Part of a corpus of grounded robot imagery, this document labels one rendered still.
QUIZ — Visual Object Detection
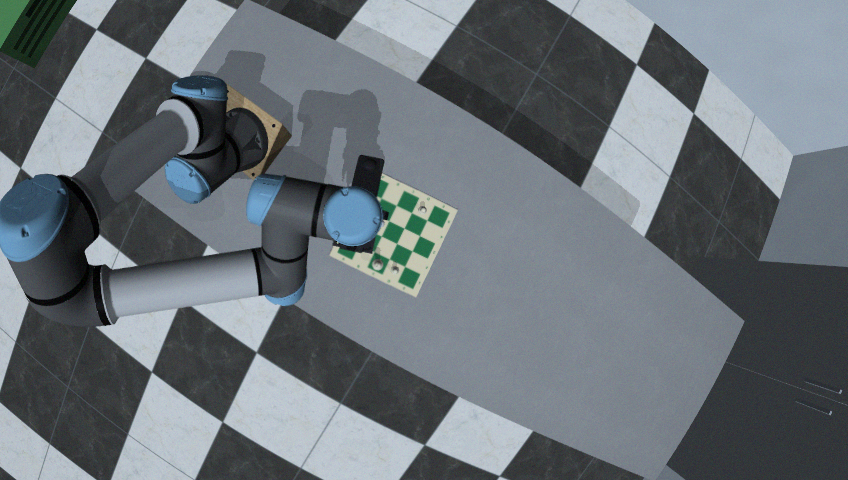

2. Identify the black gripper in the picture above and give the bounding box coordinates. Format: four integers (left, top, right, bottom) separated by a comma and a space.
332, 209, 389, 254

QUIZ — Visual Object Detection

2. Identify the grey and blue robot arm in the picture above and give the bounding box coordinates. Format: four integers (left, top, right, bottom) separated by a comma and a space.
0, 75, 385, 327

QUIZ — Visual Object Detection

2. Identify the green and cream chessboard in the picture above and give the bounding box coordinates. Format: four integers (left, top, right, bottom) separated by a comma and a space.
330, 174, 458, 297

